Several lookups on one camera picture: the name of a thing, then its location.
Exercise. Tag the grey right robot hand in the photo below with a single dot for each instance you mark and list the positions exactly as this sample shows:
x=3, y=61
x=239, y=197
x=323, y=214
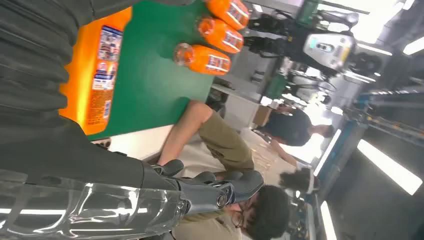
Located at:
x=82, y=172

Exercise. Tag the green table mat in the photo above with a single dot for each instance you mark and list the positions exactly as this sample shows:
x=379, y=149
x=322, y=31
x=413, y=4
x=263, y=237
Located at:
x=149, y=82

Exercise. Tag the person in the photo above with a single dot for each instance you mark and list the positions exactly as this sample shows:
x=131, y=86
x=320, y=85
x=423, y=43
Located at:
x=225, y=142
x=288, y=127

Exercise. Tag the cardboard box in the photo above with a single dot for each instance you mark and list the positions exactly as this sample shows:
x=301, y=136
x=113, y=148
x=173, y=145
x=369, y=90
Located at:
x=262, y=115

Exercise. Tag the ceiling light panel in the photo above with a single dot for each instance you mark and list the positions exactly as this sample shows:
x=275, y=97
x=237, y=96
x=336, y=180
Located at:
x=414, y=46
x=328, y=220
x=327, y=152
x=389, y=167

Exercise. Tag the background humanoid robot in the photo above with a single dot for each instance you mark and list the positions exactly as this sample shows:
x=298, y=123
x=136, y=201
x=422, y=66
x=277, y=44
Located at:
x=328, y=49

